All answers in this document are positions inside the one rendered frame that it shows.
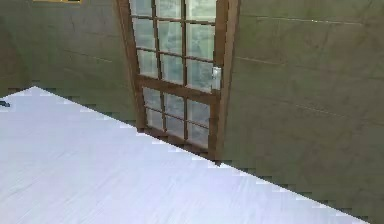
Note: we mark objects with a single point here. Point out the brown glazed wooden door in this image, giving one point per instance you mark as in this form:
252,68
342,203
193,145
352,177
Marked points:
178,88

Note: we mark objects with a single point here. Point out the small black object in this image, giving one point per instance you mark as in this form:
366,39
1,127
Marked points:
4,104

